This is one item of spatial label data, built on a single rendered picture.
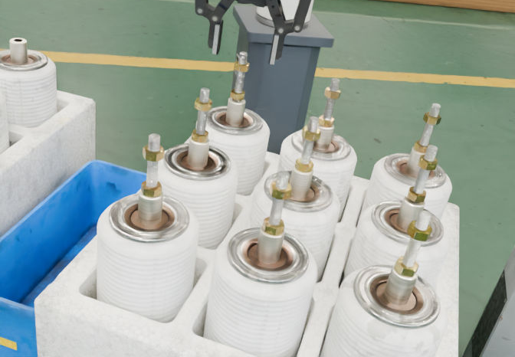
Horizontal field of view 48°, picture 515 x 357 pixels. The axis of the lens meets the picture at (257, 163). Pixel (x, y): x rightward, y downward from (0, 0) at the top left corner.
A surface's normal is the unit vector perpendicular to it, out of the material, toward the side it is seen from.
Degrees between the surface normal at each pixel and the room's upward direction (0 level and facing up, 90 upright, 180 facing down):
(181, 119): 0
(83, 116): 90
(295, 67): 90
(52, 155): 90
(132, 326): 0
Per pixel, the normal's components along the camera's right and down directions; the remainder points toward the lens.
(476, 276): 0.15, -0.85
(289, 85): 0.20, 0.53
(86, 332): -0.29, 0.45
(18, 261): 0.96, 0.23
